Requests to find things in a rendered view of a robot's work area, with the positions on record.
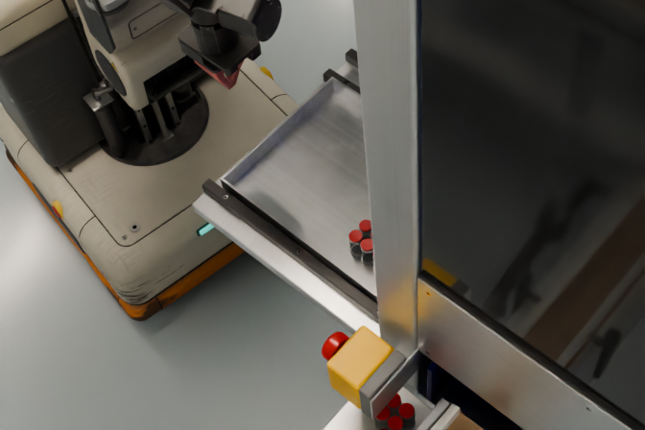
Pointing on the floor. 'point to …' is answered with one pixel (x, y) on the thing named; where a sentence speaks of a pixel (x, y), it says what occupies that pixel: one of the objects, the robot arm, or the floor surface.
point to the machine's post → (393, 131)
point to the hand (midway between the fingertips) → (229, 83)
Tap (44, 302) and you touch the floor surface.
